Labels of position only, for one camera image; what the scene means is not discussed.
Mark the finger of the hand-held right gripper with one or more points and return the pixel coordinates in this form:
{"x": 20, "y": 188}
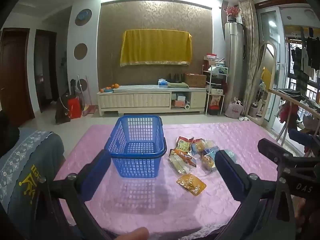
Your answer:
{"x": 298, "y": 136}
{"x": 271, "y": 150}

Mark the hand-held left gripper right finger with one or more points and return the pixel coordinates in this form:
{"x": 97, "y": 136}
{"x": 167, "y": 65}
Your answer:
{"x": 228, "y": 175}

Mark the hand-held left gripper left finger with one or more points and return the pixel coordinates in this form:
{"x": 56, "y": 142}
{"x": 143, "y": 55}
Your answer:
{"x": 96, "y": 175}

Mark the blue snack packet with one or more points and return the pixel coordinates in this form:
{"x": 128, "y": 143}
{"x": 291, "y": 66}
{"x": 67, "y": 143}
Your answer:
{"x": 231, "y": 156}
{"x": 210, "y": 151}

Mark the clear packet orange snack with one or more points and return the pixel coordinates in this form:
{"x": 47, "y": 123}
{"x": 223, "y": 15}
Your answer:
{"x": 209, "y": 163}

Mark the golden brown snack packet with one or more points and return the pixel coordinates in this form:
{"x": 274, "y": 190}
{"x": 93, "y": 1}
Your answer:
{"x": 191, "y": 184}

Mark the blue plastic basket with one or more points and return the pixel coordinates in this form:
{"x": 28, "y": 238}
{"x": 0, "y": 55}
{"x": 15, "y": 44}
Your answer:
{"x": 136, "y": 152}

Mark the clear cracker packet purple label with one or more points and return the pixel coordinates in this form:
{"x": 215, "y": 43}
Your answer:
{"x": 178, "y": 166}

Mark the person's right hand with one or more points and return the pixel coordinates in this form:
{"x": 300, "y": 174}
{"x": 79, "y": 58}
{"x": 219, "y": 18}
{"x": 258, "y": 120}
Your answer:
{"x": 308, "y": 208}

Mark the person's left hand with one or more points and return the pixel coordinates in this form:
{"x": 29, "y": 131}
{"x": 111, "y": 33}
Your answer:
{"x": 135, "y": 233}

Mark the red garment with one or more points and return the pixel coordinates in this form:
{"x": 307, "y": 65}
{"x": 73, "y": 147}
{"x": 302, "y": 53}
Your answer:
{"x": 288, "y": 115}

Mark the wooden drying rack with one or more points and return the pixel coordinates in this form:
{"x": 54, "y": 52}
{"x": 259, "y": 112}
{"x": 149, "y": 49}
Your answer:
{"x": 297, "y": 102}

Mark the white slippers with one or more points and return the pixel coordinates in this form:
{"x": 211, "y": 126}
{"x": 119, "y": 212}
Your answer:
{"x": 244, "y": 118}

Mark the pink bag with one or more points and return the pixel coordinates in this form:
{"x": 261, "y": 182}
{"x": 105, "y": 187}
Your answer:
{"x": 234, "y": 110}

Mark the broom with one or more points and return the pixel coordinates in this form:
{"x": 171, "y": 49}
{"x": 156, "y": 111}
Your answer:
{"x": 89, "y": 110}

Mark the arched standing mirror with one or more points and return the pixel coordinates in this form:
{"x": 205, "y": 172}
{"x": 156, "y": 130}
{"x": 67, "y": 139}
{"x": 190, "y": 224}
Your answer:
{"x": 265, "y": 80}

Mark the red bag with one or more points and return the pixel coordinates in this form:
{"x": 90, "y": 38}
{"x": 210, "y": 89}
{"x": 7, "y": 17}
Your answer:
{"x": 74, "y": 108}

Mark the pink tablecloth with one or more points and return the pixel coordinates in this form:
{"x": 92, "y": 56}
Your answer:
{"x": 160, "y": 205}

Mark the black bag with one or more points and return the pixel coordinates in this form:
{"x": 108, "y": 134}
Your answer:
{"x": 61, "y": 112}

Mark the grey cover yellow print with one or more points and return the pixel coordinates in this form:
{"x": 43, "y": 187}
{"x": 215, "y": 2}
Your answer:
{"x": 22, "y": 175}

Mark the white paper roll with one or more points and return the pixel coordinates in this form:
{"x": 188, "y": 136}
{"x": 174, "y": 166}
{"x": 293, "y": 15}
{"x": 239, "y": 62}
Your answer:
{"x": 187, "y": 106}

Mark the white shelf rack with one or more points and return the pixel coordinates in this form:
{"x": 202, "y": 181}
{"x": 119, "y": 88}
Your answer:
{"x": 216, "y": 90}

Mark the hanging dark clothes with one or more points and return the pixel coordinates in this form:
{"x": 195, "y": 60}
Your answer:
{"x": 308, "y": 52}

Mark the cream television cabinet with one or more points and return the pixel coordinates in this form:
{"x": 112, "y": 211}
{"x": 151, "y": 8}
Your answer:
{"x": 140, "y": 100}

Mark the plate of oranges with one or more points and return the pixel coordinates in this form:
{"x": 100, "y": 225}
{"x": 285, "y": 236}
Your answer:
{"x": 110, "y": 88}

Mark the boxes in cabinet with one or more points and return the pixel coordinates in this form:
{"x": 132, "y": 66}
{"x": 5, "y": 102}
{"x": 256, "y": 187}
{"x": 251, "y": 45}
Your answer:
{"x": 178, "y": 101}

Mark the white mop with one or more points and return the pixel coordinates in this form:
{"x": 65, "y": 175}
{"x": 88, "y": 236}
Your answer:
{"x": 80, "y": 85}

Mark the patterned beige curtain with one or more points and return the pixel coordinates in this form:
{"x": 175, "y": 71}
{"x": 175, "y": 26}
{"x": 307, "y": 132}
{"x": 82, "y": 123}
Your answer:
{"x": 250, "y": 55}

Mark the silver tower air conditioner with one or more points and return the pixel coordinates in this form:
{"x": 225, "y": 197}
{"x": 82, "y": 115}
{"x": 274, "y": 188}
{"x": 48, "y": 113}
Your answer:
{"x": 233, "y": 62}

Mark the brown cardboard box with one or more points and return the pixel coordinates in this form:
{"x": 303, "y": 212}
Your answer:
{"x": 195, "y": 80}

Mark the green folded cloth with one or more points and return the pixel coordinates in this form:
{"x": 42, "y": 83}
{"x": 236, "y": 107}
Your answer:
{"x": 178, "y": 85}

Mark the red white box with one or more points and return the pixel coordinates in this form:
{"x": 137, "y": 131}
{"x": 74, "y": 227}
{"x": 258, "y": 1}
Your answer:
{"x": 211, "y": 56}

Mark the blue tissue box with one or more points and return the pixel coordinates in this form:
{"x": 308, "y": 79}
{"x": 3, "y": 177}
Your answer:
{"x": 162, "y": 83}

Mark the glass sliding door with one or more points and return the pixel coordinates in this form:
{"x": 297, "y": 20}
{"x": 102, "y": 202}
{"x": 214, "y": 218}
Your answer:
{"x": 271, "y": 25}

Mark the dark wooden door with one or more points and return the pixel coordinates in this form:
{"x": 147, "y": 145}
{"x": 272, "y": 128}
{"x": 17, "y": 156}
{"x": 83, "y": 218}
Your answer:
{"x": 13, "y": 80}

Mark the yellow cloth cover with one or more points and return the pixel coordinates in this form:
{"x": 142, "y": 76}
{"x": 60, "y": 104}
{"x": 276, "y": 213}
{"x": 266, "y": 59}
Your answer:
{"x": 155, "y": 47}

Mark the vase of red flowers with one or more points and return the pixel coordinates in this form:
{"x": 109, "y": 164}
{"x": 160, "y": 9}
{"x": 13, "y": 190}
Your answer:
{"x": 232, "y": 12}

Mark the dark doorway frame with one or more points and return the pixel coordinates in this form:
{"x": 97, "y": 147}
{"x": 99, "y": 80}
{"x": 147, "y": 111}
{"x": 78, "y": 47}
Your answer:
{"x": 53, "y": 67}

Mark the plain round wall disc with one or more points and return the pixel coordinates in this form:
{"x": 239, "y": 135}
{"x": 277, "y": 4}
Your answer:
{"x": 80, "y": 51}

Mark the round wall disc blue plate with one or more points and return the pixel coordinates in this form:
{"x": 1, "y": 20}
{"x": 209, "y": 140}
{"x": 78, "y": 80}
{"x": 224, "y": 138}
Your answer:
{"x": 83, "y": 17}

